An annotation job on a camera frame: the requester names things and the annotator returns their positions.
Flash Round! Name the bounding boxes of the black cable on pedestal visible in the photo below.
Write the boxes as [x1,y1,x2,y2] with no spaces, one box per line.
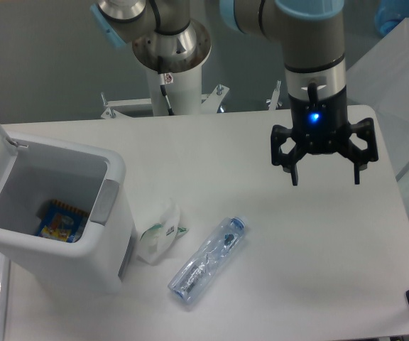
[158,56,175,117]

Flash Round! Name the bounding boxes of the crushed clear plastic bottle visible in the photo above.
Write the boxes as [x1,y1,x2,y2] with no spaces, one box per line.
[168,216,248,305]

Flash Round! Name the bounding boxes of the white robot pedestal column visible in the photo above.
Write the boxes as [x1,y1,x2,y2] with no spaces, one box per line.
[146,66,202,117]

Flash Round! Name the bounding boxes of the blue water jug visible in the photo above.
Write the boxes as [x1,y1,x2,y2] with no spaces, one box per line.
[374,0,409,36]

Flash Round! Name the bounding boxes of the white trash can open lid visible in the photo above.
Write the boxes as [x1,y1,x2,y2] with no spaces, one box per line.
[0,125,135,293]

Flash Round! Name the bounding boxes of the blue yellow snack wrapper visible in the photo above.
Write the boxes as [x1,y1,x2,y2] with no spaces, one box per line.
[36,200,89,243]

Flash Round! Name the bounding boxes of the white plastic bag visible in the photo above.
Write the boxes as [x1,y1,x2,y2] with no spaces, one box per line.
[137,198,190,266]

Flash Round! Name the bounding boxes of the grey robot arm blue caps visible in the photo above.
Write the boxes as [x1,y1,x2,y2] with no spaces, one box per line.
[90,1,378,183]

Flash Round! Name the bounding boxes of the white pedestal base bracket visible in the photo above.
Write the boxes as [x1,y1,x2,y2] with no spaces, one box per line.
[101,84,229,119]

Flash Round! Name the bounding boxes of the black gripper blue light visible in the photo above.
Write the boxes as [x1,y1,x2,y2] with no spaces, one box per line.
[271,84,378,186]

